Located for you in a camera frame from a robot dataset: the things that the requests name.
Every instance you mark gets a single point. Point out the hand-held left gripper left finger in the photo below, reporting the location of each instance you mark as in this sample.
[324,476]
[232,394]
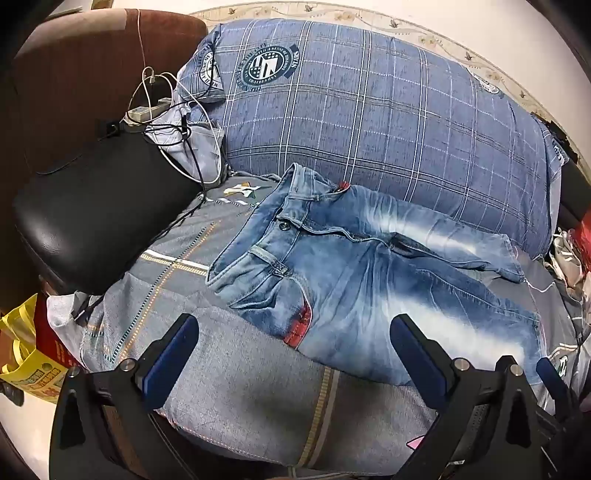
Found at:
[170,365]

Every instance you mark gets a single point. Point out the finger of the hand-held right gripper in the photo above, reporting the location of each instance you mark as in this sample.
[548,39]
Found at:
[551,374]

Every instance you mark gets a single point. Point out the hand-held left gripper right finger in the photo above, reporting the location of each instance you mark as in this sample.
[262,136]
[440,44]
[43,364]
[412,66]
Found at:
[419,356]

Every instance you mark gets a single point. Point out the blue denim pants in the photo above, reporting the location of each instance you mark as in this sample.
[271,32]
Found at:
[346,277]

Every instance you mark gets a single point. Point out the grey patterned bed sheet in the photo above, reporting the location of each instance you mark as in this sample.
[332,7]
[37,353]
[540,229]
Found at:
[231,369]

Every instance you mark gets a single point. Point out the red and white clutter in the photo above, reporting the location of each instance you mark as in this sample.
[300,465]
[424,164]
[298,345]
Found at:
[579,249]

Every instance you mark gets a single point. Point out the yellow plastic bag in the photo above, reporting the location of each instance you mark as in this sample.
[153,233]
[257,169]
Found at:
[27,374]

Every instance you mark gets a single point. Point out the grey crumpled cloth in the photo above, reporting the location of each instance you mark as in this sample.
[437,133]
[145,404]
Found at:
[203,145]

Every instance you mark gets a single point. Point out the white power strip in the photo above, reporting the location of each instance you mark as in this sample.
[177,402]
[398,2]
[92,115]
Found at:
[143,112]

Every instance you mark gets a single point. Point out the brown headboard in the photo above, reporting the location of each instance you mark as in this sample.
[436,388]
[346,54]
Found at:
[69,69]

